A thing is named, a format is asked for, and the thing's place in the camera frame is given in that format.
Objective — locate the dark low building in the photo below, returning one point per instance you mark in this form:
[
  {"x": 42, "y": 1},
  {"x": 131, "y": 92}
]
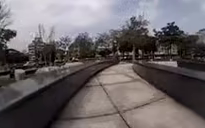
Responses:
[{"x": 13, "y": 56}]

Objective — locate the low dark concrete wall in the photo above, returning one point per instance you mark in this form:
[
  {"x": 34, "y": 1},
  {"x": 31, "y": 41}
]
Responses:
[
  {"x": 40, "y": 100},
  {"x": 183, "y": 83}
]

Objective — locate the row of trees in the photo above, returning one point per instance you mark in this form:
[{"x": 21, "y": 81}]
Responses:
[{"x": 136, "y": 36}]

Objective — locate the grey concrete slab path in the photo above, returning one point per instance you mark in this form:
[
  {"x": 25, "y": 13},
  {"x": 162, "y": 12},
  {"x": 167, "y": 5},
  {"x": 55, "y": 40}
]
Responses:
[{"x": 123, "y": 100}]

